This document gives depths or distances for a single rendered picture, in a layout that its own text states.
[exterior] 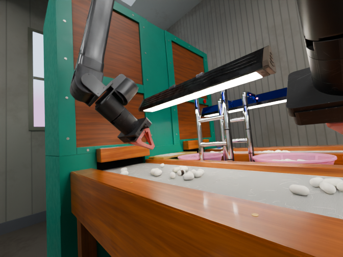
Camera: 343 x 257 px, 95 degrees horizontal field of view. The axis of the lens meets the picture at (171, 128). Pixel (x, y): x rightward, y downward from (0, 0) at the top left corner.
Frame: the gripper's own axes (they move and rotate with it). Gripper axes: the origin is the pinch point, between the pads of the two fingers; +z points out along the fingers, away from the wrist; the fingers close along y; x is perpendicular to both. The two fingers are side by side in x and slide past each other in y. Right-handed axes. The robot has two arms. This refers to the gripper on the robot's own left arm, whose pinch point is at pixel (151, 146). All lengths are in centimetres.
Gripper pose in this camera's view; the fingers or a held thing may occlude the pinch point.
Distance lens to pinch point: 50.8
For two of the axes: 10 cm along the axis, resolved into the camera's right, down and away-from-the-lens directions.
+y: -7.0, 1.1, 7.1
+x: -4.1, 7.5, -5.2
